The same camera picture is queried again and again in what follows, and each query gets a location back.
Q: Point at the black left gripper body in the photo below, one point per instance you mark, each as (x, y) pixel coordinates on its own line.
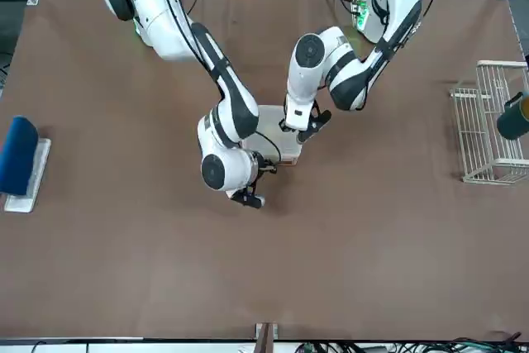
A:
(288, 126)

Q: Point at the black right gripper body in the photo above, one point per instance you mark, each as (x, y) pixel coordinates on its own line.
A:
(261, 163)

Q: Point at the white preservation box with lid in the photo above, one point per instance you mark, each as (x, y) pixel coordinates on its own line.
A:
(289, 144)

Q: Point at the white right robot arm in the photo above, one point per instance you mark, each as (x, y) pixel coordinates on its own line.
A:
(165, 18)

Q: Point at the dark green cylinder cup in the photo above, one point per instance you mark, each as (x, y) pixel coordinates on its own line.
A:
(512, 121)

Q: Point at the blue cloth roll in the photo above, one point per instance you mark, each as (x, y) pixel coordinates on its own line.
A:
(18, 154)

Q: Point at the white rectangular tray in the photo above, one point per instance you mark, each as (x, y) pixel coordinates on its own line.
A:
(20, 204)

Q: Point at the aluminium frame post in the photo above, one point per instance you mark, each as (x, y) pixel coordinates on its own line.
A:
(266, 336)

